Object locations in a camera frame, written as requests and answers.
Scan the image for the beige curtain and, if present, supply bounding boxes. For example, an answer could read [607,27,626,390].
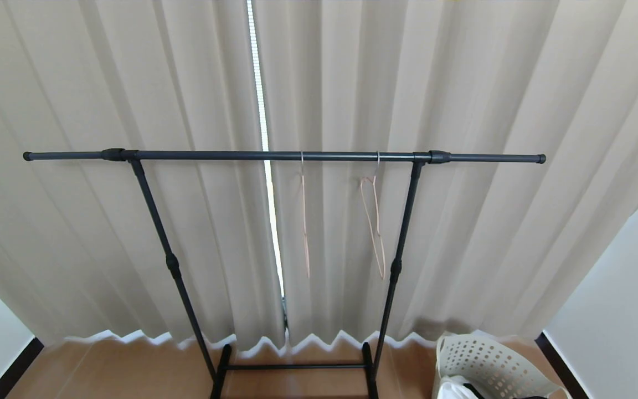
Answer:
[0,0,638,351]

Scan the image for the black clothes rack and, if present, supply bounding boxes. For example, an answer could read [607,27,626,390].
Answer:
[23,148,547,399]

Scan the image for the white garment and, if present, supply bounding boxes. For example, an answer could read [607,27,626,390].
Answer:
[436,376,480,399]

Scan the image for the white laundry basket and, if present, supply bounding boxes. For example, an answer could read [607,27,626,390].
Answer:
[431,331,573,399]

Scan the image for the pink clothes hanger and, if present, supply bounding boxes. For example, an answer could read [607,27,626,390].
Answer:
[359,151,387,281]
[299,151,312,279]

